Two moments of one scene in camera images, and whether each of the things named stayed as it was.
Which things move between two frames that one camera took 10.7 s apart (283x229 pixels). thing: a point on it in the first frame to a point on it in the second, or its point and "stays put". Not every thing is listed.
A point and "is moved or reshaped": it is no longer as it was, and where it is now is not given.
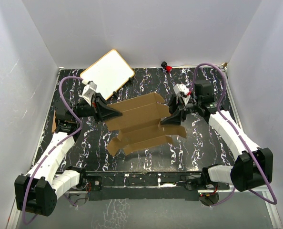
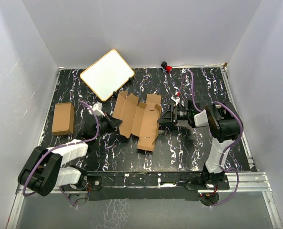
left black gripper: (101, 111) to (111, 121)
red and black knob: (167, 67) stays put
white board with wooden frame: (108, 74) stays put
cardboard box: (140, 124) is moved or reshaped
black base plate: (142, 185) stays put
